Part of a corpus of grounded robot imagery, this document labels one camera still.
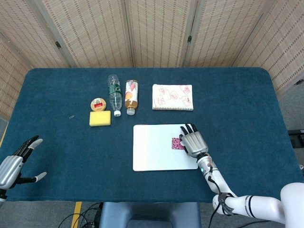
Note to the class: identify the clear water bottle green label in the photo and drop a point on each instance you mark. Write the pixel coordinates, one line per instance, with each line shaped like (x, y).
(114, 93)

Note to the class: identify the white rectangular board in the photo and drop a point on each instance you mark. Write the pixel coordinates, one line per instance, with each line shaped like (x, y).
(161, 148)

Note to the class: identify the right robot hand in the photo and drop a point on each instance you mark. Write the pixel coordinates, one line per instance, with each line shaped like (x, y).
(194, 143)

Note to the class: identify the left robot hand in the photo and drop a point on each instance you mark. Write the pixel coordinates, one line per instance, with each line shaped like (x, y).
(10, 169)

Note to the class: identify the round tin with red label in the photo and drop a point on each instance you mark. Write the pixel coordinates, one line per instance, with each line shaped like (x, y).
(98, 104)

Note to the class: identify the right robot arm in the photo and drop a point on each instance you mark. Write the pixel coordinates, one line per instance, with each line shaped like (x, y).
(237, 197)

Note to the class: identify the yellow sponge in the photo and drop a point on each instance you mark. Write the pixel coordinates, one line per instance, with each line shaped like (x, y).
(100, 118)

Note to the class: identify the woven folding screen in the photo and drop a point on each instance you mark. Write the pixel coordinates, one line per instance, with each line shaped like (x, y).
(152, 31)

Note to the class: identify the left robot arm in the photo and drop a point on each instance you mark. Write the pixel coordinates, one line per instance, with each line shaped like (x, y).
(2, 196)

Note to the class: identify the pink patterned card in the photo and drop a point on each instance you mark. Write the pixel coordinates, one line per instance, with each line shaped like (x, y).
(177, 143)

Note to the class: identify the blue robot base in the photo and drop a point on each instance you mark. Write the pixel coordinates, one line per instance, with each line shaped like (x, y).
(149, 215)

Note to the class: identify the blue tablecloth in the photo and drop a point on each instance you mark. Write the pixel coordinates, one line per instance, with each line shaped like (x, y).
(152, 95)

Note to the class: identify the spiral notebook with red drawings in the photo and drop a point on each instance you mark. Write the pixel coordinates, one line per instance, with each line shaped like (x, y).
(172, 97)

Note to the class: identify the tea bottle with orange label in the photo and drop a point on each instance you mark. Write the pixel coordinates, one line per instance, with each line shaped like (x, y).
(131, 96)

